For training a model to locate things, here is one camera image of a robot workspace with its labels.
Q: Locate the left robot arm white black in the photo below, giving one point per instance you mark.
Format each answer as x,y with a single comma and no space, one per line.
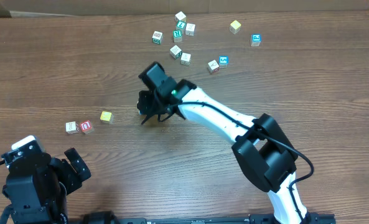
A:
38,184

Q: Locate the red edged picture block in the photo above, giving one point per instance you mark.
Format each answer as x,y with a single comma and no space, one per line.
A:
213,66

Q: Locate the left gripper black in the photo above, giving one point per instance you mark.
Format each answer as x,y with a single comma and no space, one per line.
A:
74,178

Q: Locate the white letter I block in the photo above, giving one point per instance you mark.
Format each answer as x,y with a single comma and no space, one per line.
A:
72,127

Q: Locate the green letter L block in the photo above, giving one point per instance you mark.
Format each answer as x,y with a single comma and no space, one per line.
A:
181,25

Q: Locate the blue number 5 block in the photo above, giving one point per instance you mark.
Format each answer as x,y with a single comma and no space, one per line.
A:
223,61

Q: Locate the white picture block upper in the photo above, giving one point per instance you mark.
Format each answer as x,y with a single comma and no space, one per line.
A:
190,29

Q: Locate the yellow block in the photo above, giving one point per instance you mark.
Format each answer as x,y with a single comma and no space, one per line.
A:
235,27
107,117

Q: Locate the yellow block far right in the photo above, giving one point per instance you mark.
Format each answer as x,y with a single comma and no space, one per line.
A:
235,27

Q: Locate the white top back block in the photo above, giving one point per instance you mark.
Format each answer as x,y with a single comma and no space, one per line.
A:
180,16

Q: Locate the green edged picture block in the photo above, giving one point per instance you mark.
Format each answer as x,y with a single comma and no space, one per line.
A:
175,52

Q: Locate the green letter B block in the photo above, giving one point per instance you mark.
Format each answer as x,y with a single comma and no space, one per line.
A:
157,37

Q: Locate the green letter R block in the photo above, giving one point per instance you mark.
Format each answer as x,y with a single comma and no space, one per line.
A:
177,36

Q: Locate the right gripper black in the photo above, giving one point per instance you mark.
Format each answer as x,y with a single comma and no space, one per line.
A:
145,107

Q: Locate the red letter U block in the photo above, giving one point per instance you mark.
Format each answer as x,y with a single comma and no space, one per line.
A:
86,127

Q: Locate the yellow top block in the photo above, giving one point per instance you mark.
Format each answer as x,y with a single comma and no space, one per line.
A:
107,117

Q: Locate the blue letter P block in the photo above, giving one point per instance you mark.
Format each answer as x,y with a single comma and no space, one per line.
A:
255,40

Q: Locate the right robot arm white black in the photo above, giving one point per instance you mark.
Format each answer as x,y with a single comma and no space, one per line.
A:
265,155

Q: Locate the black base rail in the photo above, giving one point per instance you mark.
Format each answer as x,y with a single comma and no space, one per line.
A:
110,218

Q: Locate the plain white picture block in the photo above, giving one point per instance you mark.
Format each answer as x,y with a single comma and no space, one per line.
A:
185,59

